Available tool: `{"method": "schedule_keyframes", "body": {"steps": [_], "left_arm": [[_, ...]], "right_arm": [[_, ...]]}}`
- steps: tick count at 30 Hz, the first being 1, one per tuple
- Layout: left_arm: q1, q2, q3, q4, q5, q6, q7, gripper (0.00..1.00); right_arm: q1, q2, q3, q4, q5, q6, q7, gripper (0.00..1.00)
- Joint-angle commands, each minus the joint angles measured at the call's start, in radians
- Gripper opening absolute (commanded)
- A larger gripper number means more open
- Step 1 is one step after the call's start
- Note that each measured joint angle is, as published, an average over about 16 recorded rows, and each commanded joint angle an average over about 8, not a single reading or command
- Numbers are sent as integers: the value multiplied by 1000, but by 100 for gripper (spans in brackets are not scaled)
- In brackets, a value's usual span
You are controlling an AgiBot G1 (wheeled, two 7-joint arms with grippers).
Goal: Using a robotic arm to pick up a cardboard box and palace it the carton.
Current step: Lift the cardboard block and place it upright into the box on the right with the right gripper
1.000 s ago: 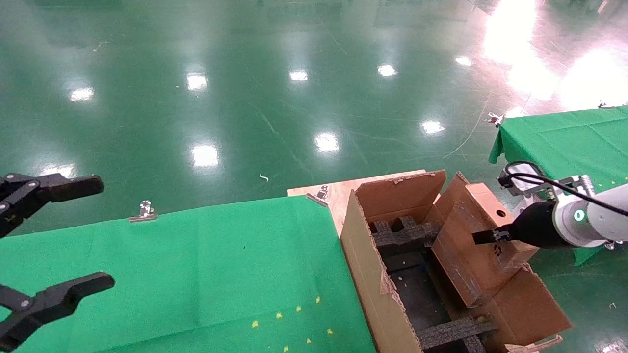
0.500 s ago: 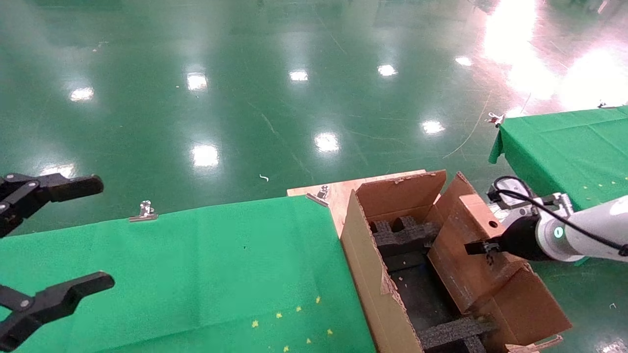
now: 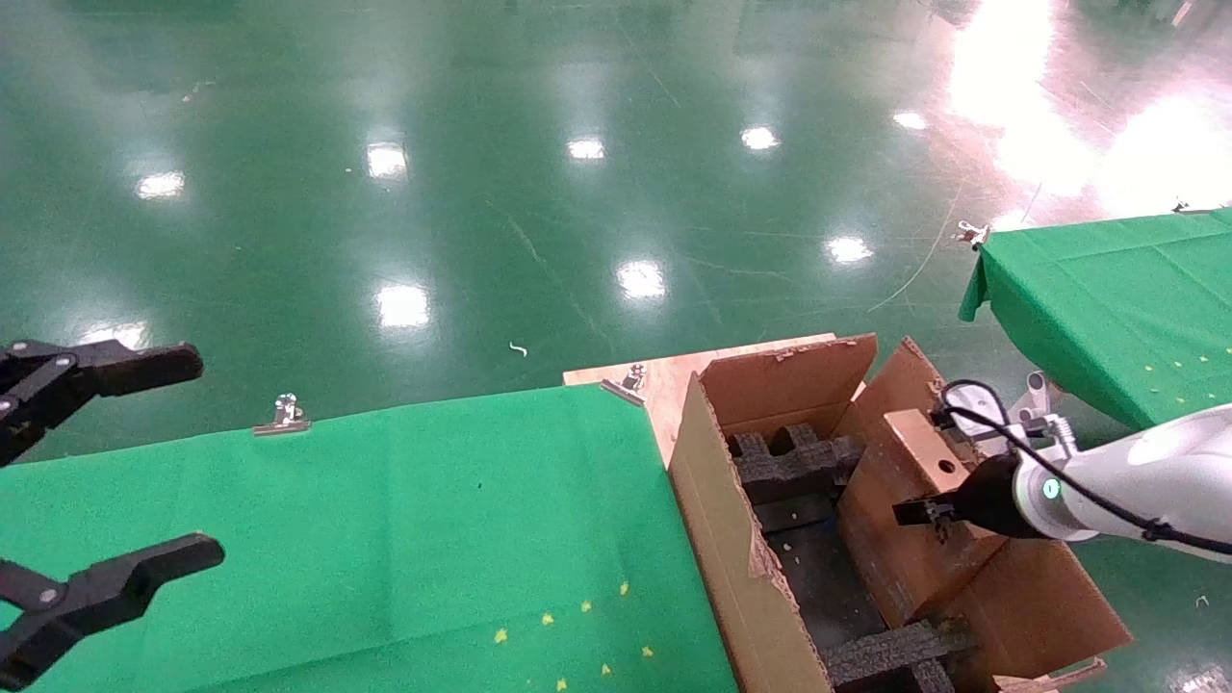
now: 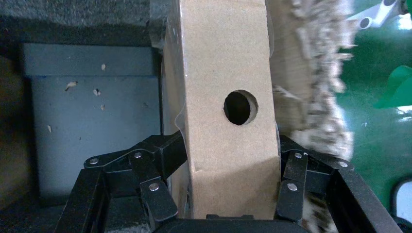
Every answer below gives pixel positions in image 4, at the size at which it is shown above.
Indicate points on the green cloth with hanging corner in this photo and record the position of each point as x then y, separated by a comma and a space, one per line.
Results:
399, 90

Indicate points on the white metal table leg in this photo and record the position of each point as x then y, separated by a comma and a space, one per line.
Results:
375, 16

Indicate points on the dark carton bottom liner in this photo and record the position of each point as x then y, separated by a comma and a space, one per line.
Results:
96, 128

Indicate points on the black notched foam insert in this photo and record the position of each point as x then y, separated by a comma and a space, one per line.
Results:
80, 19
32, 222

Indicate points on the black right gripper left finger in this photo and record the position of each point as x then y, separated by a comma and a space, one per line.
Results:
167, 151

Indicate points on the small brown cardboard box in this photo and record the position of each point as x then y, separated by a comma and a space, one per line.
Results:
219, 58

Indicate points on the large open brown carton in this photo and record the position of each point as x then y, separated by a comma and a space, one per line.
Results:
305, 80

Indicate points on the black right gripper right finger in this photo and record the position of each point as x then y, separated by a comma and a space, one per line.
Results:
296, 167

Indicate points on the white panel with black rim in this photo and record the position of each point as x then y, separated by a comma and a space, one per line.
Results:
405, 202

